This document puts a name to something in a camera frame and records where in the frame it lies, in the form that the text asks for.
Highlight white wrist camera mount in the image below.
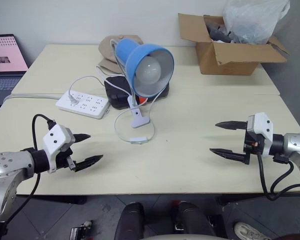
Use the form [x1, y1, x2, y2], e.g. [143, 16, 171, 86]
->
[41, 124, 76, 174]
[246, 112, 275, 159]

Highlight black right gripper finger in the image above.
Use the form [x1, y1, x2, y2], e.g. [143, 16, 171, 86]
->
[209, 147, 251, 166]
[214, 120, 249, 132]

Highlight white lamp power cord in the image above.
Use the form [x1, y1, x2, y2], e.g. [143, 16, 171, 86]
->
[68, 65, 166, 146]

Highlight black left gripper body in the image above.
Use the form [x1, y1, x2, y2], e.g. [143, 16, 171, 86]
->
[55, 146, 78, 172]

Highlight brown cardboard box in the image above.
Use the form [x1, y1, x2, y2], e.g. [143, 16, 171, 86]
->
[177, 12, 291, 76]

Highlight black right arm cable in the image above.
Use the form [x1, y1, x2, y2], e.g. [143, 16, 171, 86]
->
[256, 152, 300, 202]

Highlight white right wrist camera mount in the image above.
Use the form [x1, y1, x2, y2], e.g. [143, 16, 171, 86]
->
[246, 112, 275, 159]

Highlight dark rounded shape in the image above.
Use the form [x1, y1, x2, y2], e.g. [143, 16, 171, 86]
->
[113, 201, 146, 240]
[175, 201, 217, 240]

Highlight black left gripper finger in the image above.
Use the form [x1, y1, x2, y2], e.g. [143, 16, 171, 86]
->
[73, 154, 105, 173]
[72, 133, 92, 144]

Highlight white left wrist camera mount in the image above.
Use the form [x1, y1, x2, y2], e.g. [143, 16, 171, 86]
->
[41, 124, 76, 174]

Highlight blue clip desk lamp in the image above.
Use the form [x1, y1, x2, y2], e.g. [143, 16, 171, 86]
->
[109, 37, 175, 130]

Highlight white sneaker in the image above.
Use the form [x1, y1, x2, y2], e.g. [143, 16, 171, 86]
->
[233, 221, 269, 240]

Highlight clear plastic bag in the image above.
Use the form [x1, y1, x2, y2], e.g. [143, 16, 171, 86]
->
[222, 0, 291, 46]

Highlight black box device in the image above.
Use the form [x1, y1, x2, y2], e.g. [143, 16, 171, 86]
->
[103, 76, 171, 110]

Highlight grey power strip cable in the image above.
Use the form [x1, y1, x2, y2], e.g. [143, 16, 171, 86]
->
[4, 93, 64, 101]

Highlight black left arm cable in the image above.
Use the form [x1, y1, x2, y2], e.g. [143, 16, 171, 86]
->
[4, 113, 57, 226]

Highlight dark grey items in box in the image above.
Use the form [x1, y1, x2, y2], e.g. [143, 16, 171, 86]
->
[204, 15, 239, 44]

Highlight beige cloth hat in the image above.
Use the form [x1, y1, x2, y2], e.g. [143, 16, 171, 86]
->
[97, 34, 144, 75]

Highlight laptop with pink screen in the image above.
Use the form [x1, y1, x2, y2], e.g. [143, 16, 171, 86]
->
[0, 33, 30, 107]

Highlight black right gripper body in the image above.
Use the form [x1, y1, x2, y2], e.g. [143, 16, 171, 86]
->
[243, 129, 266, 156]

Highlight white power strip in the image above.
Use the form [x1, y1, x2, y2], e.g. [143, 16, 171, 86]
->
[55, 90, 112, 120]

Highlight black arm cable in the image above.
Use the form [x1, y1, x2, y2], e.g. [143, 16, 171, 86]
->
[256, 152, 300, 202]
[4, 113, 57, 226]

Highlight white inline cord switch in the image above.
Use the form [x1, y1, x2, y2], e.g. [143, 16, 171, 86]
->
[129, 136, 150, 146]

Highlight white light bulb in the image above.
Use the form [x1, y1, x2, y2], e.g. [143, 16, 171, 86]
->
[135, 55, 163, 85]

